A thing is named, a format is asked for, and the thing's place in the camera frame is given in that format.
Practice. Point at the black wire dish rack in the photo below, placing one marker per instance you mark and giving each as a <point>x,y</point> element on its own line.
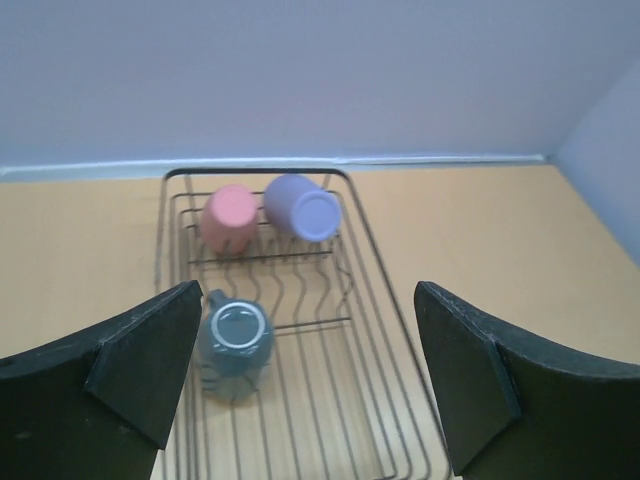
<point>344,394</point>

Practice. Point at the pink plastic cup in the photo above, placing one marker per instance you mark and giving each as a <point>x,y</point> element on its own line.
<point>229,220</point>

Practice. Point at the purple plastic cup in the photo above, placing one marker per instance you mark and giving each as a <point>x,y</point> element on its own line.
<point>297,206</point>

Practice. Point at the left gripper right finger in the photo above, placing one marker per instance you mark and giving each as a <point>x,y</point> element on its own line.
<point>515,405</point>

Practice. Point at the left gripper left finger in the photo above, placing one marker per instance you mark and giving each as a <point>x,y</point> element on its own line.
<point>100,403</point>

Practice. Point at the grey ceramic mug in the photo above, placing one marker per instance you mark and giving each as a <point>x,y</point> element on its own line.
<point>234,347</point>

